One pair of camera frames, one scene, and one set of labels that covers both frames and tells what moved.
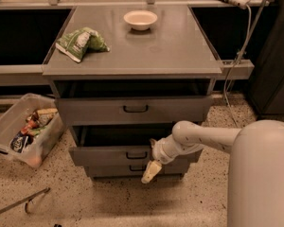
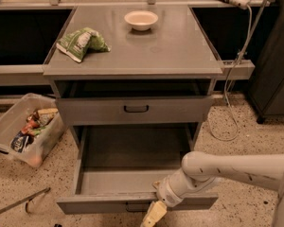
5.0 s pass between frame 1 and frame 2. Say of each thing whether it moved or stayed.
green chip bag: stayed
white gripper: moved
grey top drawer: stayed
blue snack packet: stayed
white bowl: stayed
